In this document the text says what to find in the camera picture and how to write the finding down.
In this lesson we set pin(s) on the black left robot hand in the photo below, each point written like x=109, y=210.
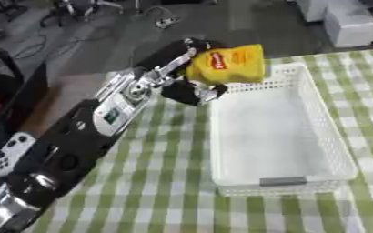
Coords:
x=182, y=91

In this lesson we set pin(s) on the yellow snack bag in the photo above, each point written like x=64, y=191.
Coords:
x=232, y=65

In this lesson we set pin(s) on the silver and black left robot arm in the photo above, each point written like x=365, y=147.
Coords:
x=83, y=133

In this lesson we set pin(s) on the white power strip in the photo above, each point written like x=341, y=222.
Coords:
x=166, y=22

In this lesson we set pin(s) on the white plastic basket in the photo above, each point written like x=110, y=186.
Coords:
x=272, y=127

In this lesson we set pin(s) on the office chair base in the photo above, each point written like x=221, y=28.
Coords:
x=83, y=7

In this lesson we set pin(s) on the white cabinet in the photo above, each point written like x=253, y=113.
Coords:
x=351, y=22

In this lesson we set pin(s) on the white game controller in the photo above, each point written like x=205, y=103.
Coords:
x=6, y=153

